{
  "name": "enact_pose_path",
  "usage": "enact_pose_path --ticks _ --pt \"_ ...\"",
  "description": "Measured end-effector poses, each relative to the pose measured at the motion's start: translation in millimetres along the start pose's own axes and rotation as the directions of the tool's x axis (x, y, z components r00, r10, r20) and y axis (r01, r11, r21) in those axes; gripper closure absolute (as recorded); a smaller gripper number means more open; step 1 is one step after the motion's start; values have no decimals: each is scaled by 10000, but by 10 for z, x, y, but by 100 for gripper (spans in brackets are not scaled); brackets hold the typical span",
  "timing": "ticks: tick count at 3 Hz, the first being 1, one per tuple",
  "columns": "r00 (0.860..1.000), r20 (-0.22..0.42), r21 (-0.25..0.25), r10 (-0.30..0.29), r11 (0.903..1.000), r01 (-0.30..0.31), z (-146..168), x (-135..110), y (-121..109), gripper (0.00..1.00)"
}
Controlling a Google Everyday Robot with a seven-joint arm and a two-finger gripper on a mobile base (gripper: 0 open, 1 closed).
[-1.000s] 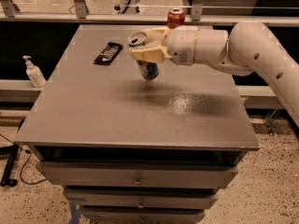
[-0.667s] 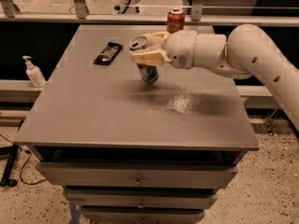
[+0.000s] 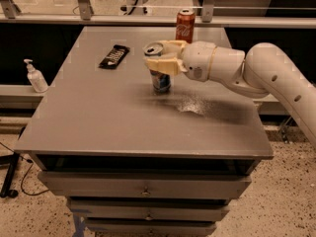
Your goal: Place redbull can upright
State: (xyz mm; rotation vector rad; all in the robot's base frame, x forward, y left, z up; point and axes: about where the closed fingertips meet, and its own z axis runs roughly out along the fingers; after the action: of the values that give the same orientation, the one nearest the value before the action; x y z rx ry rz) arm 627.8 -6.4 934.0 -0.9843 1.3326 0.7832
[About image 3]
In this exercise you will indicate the white pump sanitizer bottle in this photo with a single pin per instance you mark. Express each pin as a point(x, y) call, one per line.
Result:
point(35, 77)

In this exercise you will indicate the metal railing frame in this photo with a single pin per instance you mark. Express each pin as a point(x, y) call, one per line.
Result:
point(210, 13)

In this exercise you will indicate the bottom grey drawer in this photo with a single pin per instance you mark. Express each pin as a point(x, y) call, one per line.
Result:
point(163, 227)

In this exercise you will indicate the middle grey drawer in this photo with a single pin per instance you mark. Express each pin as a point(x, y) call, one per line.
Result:
point(148, 209)

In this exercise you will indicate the blue silver Red Bull can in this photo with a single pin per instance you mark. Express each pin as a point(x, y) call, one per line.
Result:
point(161, 82)

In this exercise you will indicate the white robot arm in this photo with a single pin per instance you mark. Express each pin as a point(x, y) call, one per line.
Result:
point(263, 70)

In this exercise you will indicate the grey drawer cabinet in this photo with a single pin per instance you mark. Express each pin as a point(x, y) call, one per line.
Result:
point(95, 120)

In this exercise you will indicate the grey drawer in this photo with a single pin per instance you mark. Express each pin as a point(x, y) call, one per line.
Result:
point(163, 227)
point(136, 185)
point(148, 209)

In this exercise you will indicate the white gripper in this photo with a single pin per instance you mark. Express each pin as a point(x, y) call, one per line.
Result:
point(198, 60)

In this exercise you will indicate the red Coca-Cola can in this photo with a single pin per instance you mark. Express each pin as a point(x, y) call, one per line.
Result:
point(185, 25)

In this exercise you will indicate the black snack bar wrapper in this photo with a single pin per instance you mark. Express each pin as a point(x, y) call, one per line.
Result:
point(114, 57)

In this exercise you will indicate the black stand leg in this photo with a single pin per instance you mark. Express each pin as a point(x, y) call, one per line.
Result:
point(10, 162)

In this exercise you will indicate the top grey drawer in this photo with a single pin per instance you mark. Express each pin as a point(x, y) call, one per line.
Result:
point(136, 185)

